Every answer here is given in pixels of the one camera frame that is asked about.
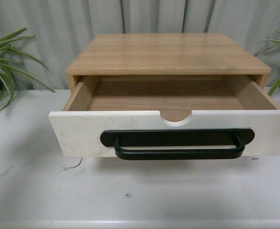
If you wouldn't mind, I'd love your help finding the white top drawer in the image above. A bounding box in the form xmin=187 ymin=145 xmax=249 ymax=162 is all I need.
xmin=49 ymin=75 xmax=280 ymax=157

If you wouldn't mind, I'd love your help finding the black drawer handle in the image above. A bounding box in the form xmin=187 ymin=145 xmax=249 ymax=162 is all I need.
xmin=100 ymin=128 xmax=255 ymax=160

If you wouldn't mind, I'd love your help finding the green plant left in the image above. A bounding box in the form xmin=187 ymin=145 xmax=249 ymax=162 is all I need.
xmin=0 ymin=27 xmax=55 ymax=112

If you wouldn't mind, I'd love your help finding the small wire scrap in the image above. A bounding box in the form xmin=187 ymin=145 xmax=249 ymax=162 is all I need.
xmin=63 ymin=157 xmax=83 ymax=170

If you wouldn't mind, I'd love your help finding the wooden two-drawer cabinet frame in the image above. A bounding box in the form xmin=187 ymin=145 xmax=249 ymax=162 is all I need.
xmin=66 ymin=33 xmax=271 ymax=91

